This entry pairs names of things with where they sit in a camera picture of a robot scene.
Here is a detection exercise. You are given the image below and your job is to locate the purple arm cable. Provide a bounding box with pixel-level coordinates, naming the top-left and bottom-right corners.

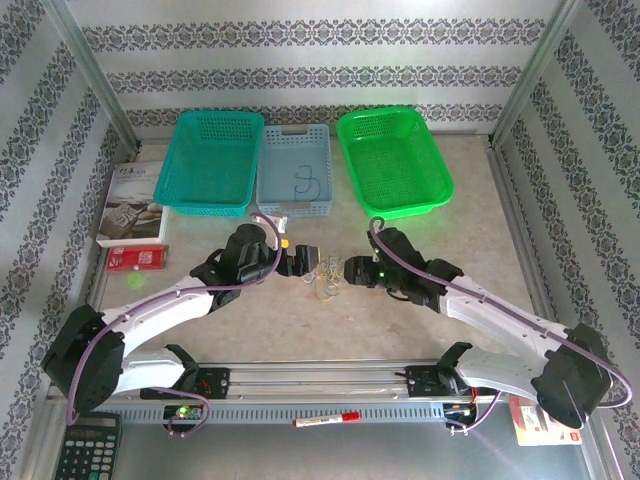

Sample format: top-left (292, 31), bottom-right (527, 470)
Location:
top-left (368, 217), bottom-right (634, 435)
top-left (66, 212), bottom-right (284, 437)

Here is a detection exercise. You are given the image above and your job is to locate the aluminium frame post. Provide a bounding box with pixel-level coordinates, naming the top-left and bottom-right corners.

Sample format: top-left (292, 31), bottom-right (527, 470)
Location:
top-left (47, 0), bottom-right (142, 151)
top-left (488, 0), bottom-right (586, 149)

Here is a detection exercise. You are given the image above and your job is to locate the small circuit board with LED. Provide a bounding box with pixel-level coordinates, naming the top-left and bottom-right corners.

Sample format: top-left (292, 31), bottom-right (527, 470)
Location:
top-left (163, 404), bottom-right (207, 422)

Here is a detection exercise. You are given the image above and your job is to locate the light blue plastic basket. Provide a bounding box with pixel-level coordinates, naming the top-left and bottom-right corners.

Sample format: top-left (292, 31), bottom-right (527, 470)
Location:
top-left (255, 123), bottom-right (334, 219)

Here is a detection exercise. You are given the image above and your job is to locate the small red box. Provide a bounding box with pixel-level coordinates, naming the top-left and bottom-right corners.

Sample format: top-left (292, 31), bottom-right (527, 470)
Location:
top-left (105, 243), bottom-right (170, 273)

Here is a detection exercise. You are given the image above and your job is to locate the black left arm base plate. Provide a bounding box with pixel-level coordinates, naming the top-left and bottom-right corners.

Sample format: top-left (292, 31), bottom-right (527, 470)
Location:
top-left (139, 367), bottom-right (231, 400)

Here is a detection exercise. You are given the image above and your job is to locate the red blister pack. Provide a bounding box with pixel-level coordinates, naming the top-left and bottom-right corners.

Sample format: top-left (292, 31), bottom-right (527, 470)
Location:
top-left (508, 397), bottom-right (584, 447)

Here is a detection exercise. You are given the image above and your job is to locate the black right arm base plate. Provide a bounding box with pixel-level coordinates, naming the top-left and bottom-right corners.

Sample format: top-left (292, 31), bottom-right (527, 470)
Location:
top-left (405, 364), bottom-right (498, 400)

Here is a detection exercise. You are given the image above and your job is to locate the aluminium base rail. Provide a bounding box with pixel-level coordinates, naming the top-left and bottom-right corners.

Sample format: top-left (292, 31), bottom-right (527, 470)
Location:
top-left (47, 358), bottom-right (586, 401)

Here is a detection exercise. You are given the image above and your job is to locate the aluminium side rail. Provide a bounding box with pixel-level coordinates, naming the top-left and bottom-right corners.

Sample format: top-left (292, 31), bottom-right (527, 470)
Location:
top-left (485, 145), bottom-right (571, 362)
top-left (87, 247), bottom-right (110, 314)

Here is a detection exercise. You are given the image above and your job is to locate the red white marker pen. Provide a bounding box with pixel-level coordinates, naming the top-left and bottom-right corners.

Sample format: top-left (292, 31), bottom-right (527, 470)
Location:
top-left (292, 411), bottom-right (362, 429)

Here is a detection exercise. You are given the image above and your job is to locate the black calculator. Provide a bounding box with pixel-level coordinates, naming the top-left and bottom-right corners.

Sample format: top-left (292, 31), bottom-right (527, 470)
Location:
top-left (53, 411), bottom-right (123, 480)

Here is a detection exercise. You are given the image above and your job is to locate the bright green plastic basket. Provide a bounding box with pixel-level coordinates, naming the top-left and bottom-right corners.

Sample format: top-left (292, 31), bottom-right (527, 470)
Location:
top-left (335, 105), bottom-right (455, 220)

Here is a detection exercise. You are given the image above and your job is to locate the teal plastic basket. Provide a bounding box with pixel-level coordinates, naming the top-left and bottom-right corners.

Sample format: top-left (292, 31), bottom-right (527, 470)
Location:
top-left (153, 110), bottom-right (265, 219)

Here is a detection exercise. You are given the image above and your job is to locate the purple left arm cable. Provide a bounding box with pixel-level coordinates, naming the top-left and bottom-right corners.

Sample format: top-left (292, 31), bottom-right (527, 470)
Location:
top-left (66, 212), bottom-right (284, 437)

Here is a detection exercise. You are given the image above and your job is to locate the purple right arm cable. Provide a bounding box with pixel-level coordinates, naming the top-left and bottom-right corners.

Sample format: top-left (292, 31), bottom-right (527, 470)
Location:
top-left (368, 217), bottom-right (634, 435)

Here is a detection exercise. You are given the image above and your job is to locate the white brown book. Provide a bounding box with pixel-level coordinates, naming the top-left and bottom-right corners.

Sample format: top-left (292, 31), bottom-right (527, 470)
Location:
top-left (96, 160), bottom-right (169, 249)

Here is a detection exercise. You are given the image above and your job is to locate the grey slotted cable duct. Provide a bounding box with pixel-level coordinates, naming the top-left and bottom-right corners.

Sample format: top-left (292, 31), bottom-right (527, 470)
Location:
top-left (117, 402), bottom-right (449, 425)

